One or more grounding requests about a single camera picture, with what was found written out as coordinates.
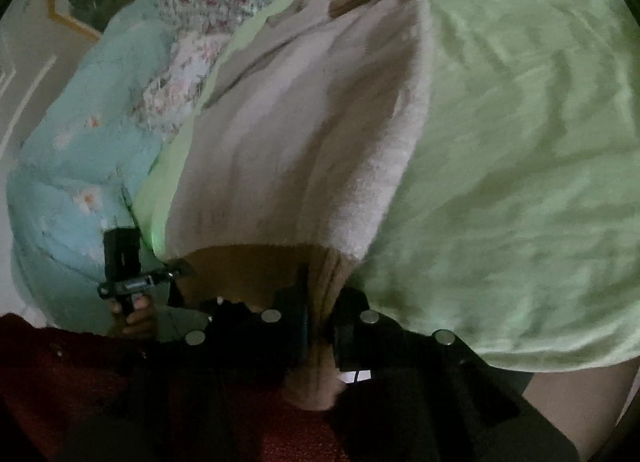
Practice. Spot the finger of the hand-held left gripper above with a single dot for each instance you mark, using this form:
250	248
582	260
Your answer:
181	269

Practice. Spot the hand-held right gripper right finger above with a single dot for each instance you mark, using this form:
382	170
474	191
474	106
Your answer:
346	337

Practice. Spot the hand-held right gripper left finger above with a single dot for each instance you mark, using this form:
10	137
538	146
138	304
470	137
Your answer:
301	329

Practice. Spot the beige fuzzy sweater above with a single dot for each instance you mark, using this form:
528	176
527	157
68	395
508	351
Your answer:
300	142

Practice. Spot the person's left forearm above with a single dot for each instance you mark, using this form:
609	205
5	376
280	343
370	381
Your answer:
60	372

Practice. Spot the person's left hand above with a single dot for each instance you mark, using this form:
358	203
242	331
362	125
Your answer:
137	322

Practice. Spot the light blue floral quilt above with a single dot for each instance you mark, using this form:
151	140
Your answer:
80	182

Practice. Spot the person's red clothing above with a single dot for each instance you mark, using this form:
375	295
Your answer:
295	434

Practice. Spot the light green blanket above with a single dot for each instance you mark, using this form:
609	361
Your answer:
500	167

